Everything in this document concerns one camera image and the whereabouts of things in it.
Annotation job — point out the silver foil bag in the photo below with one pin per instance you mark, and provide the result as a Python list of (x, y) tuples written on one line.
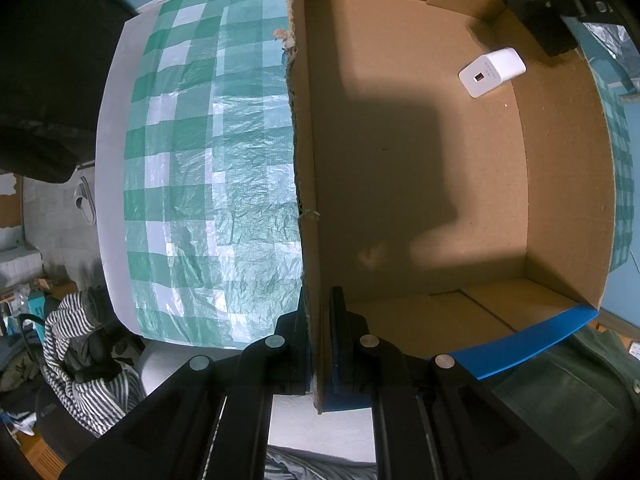
[(610, 42)]

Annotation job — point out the cardboard box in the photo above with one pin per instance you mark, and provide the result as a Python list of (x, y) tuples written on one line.
[(400, 160)]

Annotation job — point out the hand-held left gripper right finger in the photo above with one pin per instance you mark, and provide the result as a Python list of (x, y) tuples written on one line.
[(336, 350)]

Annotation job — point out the green checked plastic tablecloth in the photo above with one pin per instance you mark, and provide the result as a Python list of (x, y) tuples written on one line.
[(200, 160)]

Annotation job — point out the white slipper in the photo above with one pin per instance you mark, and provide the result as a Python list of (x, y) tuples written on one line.
[(86, 202)]

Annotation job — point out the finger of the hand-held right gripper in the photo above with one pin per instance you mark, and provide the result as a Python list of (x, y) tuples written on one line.
[(545, 25)]

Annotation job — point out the dark cloth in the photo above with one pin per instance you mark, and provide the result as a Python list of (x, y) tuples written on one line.
[(50, 60)]

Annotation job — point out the olive green garment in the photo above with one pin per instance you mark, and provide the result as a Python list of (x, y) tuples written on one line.
[(560, 400)]

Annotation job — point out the grey bedding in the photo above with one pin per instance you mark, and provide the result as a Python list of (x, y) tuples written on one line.
[(320, 465)]

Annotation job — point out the striped black white cloth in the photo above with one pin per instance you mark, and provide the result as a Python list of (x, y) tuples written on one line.
[(65, 330)]

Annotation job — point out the teal carton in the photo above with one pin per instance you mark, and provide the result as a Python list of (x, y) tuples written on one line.
[(37, 301)]

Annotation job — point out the white charger cube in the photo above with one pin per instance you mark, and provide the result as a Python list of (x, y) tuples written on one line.
[(492, 72)]

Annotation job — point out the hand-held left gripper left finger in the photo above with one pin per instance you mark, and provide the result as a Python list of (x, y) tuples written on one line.
[(300, 345)]

